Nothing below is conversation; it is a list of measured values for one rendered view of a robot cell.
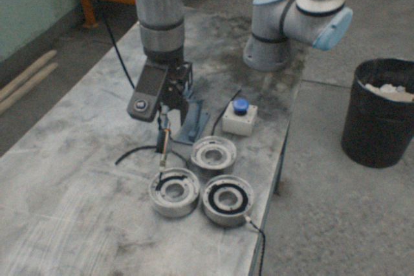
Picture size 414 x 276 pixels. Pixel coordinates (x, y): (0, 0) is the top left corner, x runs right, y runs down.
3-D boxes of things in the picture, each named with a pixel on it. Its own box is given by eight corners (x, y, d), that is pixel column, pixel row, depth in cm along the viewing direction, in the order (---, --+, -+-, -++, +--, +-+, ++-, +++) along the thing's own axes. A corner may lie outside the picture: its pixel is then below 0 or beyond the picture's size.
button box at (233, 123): (250, 137, 102) (251, 122, 99) (222, 131, 104) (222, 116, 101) (257, 117, 108) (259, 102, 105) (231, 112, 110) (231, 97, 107)
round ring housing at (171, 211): (184, 228, 83) (184, 215, 80) (140, 208, 86) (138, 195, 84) (208, 191, 90) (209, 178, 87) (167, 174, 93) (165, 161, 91)
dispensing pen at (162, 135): (147, 193, 84) (160, 111, 81) (154, 188, 88) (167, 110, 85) (157, 196, 83) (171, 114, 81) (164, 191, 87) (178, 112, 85)
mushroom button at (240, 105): (245, 125, 102) (246, 108, 99) (229, 121, 103) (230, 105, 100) (249, 114, 105) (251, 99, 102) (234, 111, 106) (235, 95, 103)
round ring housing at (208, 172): (239, 180, 92) (240, 167, 89) (191, 183, 91) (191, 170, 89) (233, 147, 100) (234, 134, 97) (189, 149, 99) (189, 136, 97)
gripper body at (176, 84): (194, 87, 83) (193, 32, 75) (180, 113, 77) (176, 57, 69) (158, 80, 84) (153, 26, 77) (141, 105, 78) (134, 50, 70)
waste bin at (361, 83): (409, 182, 197) (446, 108, 169) (330, 163, 206) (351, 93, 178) (407, 134, 222) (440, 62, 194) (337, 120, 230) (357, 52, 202)
